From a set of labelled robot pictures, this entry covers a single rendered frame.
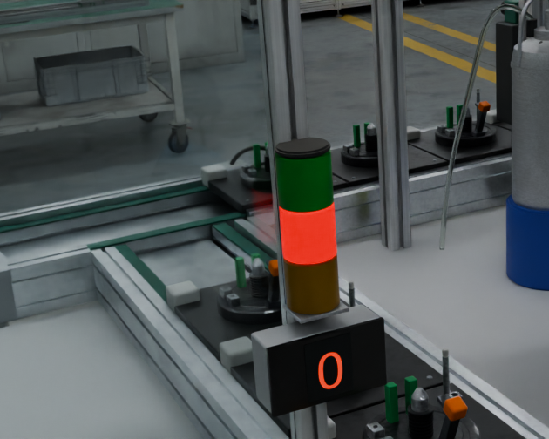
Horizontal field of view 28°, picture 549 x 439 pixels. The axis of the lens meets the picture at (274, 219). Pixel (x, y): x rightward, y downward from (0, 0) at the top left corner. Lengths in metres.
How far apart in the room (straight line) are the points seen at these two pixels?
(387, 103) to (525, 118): 0.31
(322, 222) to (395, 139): 1.18
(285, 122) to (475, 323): 0.98
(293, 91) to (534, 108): 1.00
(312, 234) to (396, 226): 1.24
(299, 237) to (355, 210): 1.29
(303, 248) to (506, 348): 0.88
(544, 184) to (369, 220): 0.47
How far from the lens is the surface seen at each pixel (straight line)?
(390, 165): 2.16
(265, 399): 1.04
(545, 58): 1.91
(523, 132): 1.96
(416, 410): 1.31
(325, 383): 1.04
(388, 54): 2.11
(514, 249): 2.03
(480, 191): 2.42
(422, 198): 2.34
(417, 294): 2.02
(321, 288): 1.00
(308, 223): 0.97
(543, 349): 1.82
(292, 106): 0.99
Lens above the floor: 1.68
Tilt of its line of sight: 20 degrees down
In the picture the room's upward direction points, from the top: 5 degrees counter-clockwise
